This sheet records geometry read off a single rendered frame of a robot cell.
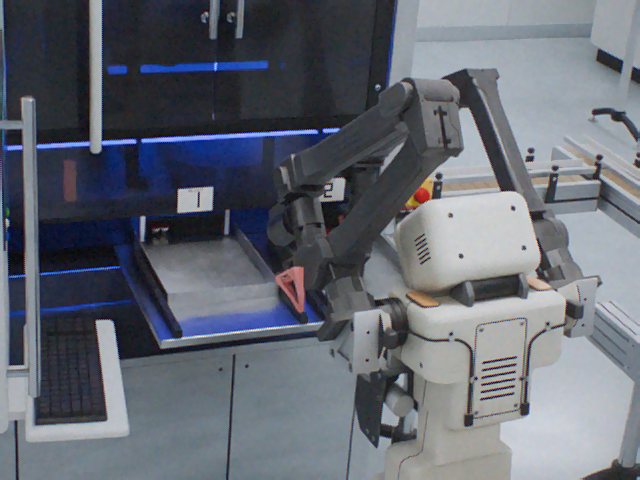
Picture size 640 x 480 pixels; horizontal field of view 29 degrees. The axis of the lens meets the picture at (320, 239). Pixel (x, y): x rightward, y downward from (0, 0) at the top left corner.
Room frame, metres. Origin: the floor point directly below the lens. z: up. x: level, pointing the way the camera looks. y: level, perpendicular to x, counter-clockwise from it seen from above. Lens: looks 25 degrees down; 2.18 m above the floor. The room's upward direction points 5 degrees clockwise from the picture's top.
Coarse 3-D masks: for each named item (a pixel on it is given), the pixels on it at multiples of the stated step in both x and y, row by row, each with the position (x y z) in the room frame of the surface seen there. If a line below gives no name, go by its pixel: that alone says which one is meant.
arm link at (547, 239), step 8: (536, 224) 2.14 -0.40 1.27; (544, 224) 2.14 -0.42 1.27; (552, 224) 2.15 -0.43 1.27; (536, 232) 2.12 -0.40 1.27; (544, 232) 2.12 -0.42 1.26; (552, 232) 2.13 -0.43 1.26; (536, 240) 2.10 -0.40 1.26; (544, 240) 2.10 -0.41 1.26; (552, 240) 2.11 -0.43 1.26; (560, 240) 2.11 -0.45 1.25; (544, 248) 2.08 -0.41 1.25; (552, 248) 2.09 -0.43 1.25
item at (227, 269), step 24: (168, 240) 2.75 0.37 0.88; (192, 240) 2.77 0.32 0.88; (216, 240) 2.78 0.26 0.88; (240, 240) 2.77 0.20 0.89; (168, 264) 2.62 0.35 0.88; (192, 264) 2.63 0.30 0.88; (216, 264) 2.64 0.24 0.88; (240, 264) 2.65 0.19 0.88; (264, 264) 2.60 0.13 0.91; (168, 288) 2.50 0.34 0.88; (192, 288) 2.51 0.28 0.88; (216, 288) 2.45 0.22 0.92; (240, 288) 2.48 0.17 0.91; (264, 288) 2.50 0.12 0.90
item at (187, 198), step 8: (184, 192) 2.69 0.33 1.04; (192, 192) 2.70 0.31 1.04; (200, 192) 2.70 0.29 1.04; (208, 192) 2.71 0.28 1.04; (184, 200) 2.69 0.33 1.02; (192, 200) 2.70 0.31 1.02; (200, 200) 2.70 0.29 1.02; (208, 200) 2.71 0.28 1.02; (184, 208) 2.69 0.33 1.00; (192, 208) 2.70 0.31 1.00; (200, 208) 2.70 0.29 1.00; (208, 208) 2.71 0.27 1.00
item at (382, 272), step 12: (384, 240) 2.80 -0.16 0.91; (288, 252) 2.70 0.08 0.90; (372, 252) 2.79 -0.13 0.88; (384, 252) 2.79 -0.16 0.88; (396, 252) 2.74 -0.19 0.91; (372, 264) 2.72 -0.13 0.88; (384, 264) 2.72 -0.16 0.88; (396, 264) 2.73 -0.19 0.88; (372, 276) 2.65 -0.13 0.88; (384, 276) 2.66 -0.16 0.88; (396, 276) 2.66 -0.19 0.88; (372, 288) 2.59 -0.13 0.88; (384, 288) 2.59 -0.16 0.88; (324, 300) 2.47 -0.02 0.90
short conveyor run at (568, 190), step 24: (456, 168) 3.19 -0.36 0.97; (480, 168) 3.22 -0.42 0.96; (528, 168) 3.28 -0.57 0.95; (552, 168) 3.20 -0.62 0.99; (576, 168) 3.27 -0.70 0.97; (432, 192) 3.07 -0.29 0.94; (456, 192) 3.10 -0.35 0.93; (480, 192) 3.12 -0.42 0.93; (552, 192) 3.20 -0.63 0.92; (576, 192) 3.24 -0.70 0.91; (600, 192) 3.27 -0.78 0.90
